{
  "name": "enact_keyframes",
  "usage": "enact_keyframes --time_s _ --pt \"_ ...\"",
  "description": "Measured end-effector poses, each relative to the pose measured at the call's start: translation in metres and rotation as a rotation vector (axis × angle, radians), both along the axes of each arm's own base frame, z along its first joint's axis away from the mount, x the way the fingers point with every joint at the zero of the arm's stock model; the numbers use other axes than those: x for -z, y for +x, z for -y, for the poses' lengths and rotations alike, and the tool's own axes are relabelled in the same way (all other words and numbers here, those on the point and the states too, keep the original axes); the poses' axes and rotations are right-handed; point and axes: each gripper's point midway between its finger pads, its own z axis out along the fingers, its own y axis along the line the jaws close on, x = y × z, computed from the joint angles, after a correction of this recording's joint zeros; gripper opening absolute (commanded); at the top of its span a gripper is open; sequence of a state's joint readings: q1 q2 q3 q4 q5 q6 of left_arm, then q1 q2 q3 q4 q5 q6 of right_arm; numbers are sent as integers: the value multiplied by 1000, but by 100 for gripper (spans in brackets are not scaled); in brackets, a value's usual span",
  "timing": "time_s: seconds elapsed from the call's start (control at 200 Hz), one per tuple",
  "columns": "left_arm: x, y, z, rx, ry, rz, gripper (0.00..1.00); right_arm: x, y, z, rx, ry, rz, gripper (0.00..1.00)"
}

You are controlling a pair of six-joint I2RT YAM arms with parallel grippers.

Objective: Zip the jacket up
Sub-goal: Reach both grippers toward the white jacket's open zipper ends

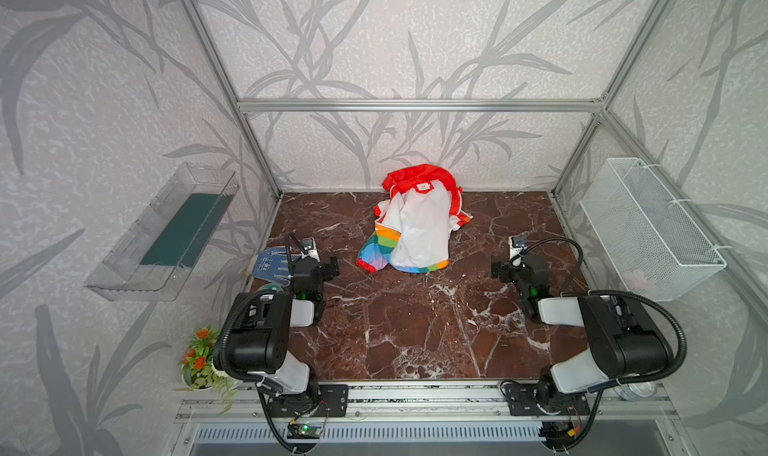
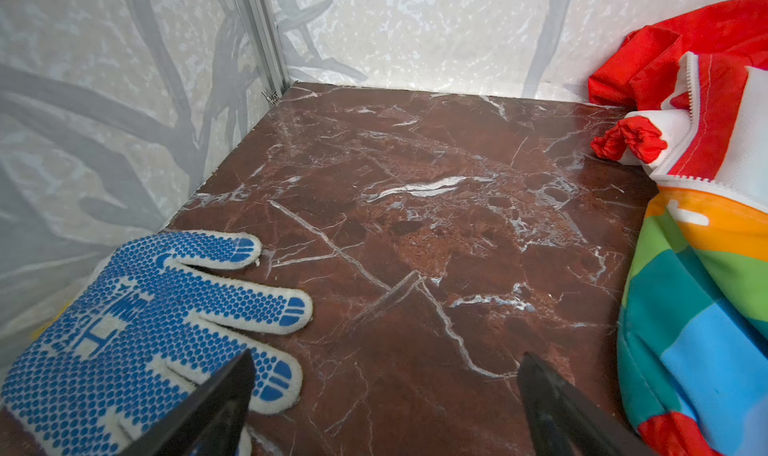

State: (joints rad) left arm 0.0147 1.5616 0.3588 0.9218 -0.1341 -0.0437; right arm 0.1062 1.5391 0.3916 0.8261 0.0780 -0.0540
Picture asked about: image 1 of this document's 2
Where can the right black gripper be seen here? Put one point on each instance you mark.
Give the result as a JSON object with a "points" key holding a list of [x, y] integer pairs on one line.
{"points": [[516, 271]]}

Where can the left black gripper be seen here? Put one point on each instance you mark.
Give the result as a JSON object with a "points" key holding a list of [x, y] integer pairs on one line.
{"points": [[315, 267]]}

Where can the white red rainbow jacket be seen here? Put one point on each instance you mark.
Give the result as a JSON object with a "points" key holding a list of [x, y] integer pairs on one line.
{"points": [[413, 226]]}

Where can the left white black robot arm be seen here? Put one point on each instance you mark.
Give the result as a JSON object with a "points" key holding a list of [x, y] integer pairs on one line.
{"points": [[252, 345]]}

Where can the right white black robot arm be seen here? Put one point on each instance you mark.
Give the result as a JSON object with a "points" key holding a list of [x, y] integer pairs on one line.
{"points": [[630, 339]]}

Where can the blue dotted work glove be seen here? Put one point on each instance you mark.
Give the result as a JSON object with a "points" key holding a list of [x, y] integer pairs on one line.
{"points": [[272, 266]]}

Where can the green round tape roll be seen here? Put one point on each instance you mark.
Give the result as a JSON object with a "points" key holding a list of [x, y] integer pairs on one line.
{"points": [[271, 288]]}

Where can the pink object in basket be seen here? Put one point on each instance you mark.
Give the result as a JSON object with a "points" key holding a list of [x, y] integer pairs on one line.
{"points": [[637, 281]]}

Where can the potted artificial flower plant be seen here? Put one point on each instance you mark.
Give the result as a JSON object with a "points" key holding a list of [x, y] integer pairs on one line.
{"points": [[197, 368]]}

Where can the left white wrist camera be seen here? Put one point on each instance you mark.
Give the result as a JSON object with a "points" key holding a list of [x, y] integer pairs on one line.
{"points": [[309, 248]]}

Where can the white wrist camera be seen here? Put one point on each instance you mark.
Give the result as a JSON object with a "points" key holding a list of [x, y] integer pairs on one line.
{"points": [[309, 248], [517, 249]]}

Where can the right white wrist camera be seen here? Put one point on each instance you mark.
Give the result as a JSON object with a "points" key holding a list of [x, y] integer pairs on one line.
{"points": [[517, 249]]}

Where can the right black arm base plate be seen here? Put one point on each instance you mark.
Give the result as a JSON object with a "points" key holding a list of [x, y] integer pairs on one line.
{"points": [[528, 399]]}

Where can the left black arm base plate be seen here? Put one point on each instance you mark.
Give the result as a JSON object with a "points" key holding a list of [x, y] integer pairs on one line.
{"points": [[324, 400]]}

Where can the white wire mesh basket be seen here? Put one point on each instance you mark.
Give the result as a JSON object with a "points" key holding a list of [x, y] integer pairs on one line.
{"points": [[641, 225]]}

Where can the clear plastic wall shelf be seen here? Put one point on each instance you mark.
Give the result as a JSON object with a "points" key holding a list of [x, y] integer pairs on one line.
{"points": [[154, 259]]}

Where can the aluminium front rail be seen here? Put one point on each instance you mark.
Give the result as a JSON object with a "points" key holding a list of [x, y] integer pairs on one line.
{"points": [[417, 400]]}

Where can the aluminium cage frame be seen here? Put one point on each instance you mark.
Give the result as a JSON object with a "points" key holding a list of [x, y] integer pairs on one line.
{"points": [[600, 109]]}

